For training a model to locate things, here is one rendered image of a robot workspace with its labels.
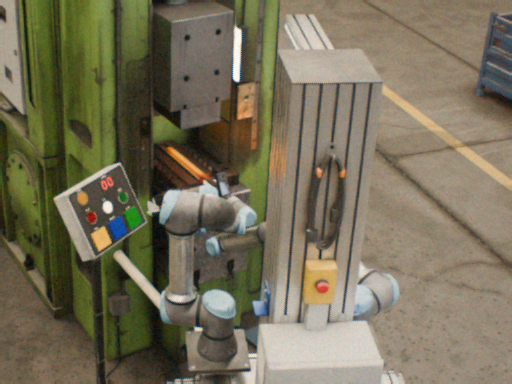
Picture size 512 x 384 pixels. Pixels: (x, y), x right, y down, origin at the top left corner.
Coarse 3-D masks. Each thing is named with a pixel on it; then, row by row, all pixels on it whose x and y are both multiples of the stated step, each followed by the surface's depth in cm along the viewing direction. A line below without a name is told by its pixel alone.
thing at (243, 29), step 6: (240, 30) 388; (246, 30) 389; (240, 36) 389; (246, 36) 391; (240, 42) 391; (246, 42) 392; (240, 48) 392; (246, 48) 393; (240, 54) 393; (246, 54) 395; (240, 60) 395; (246, 60) 396; (240, 66) 396; (246, 66) 398; (240, 72) 398; (234, 78) 401; (240, 78) 399
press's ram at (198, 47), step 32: (192, 0) 380; (160, 32) 366; (192, 32) 363; (224, 32) 371; (160, 64) 373; (192, 64) 370; (224, 64) 378; (160, 96) 380; (192, 96) 377; (224, 96) 385
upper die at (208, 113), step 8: (208, 104) 383; (216, 104) 385; (160, 112) 395; (168, 112) 388; (176, 112) 381; (184, 112) 378; (192, 112) 380; (200, 112) 383; (208, 112) 385; (216, 112) 387; (176, 120) 383; (184, 120) 380; (192, 120) 382; (200, 120) 384; (208, 120) 387; (216, 120) 389; (184, 128) 382
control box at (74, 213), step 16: (96, 176) 360; (112, 176) 365; (64, 192) 353; (80, 192) 350; (96, 192) 357; (112, 192) 363; (128, 192) 369; (64, 208) 348; (80, 208) 349; (96, 208) 355; (112, 208) 361; (128, 208) 368; (80, 224) 347; (96, 224) 353; (80, 240) 350; (112, 240) 358; (80, 256) 354; (96, 256) 350
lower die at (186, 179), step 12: (156, 144) 429; (168, 144) 429; (156, 156) 420; (168, 156) 420; (168, 168) 411; (180, 168) 410; (204, 168) 410; (168, 180) 404; (180, 180) 402; (192, 180) 400
